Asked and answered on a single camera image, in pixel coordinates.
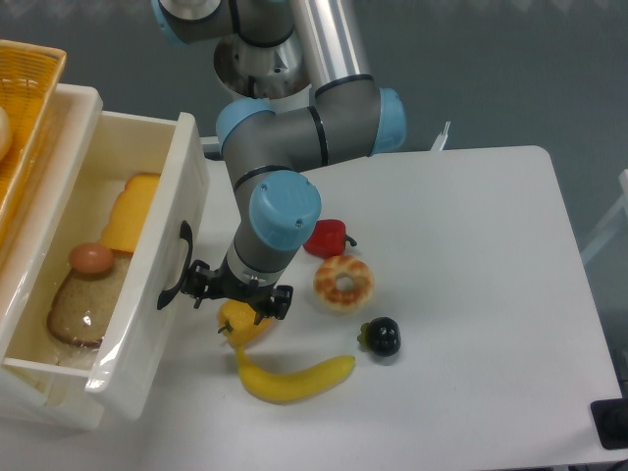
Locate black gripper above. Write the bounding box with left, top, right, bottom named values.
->
left=181, top=259, right=293, bottom=325

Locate white drawer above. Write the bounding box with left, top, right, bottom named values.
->
left=1, top=113, right=208, bottom=429

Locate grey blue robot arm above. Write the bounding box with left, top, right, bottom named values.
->
left=153, top=1, right=407, bottom=319

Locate white drawer cabinet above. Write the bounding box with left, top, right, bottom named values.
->
left=1, top=84, right=103, bottom=430

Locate yellow bell pepper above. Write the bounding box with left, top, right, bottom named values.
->
left=217, top=300, right=274, bottom=348

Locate glazed donut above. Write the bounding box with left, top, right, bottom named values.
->
left=313, top=255, right=375, bottom=313

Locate red bell pepper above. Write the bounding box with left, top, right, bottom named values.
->
left=303, top=219, right=357, bottom=259

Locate yellow banana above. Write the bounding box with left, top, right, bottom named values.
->
left=235, top=347, right=355, bottom=404

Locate yellow cake slice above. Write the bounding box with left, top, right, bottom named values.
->
left=99, top=174, right=160, bottom=253

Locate dark mangosteen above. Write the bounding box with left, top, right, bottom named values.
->
left=357, top=317, right=401, bottom=358

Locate brown egg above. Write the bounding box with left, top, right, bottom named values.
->
left=69, top=242, right=114, bottom=275

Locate brown bread slice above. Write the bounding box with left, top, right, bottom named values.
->
left=46, top=252, right=131, bottom=348

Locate yellow wicker basket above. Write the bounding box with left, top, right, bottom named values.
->
left=1, top=39, right=67, bottom=240

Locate black device at edge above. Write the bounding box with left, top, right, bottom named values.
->
left=591, top=398, right=628, bottom=450

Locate white metal frame right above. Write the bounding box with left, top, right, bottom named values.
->
left=580, top=170, right=627, bottom=266

